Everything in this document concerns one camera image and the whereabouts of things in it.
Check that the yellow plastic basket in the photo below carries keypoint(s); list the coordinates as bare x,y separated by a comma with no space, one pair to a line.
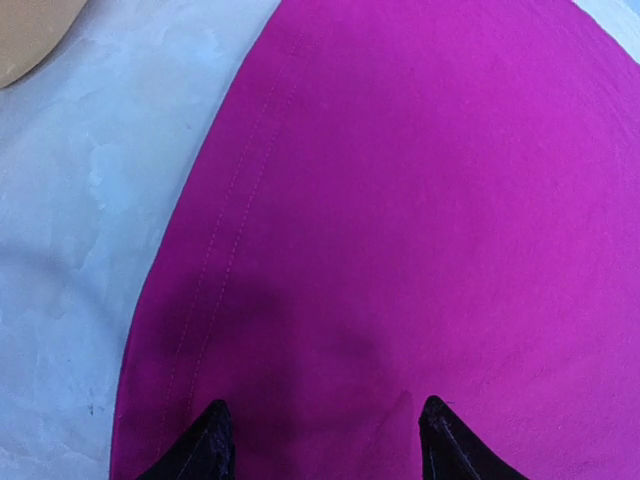
30,30

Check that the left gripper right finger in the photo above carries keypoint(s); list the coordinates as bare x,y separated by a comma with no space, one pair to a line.
451,450

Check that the magenta t-shirt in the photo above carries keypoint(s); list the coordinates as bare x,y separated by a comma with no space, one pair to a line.
400,199

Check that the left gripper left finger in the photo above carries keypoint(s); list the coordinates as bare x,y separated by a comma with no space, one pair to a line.
205,451

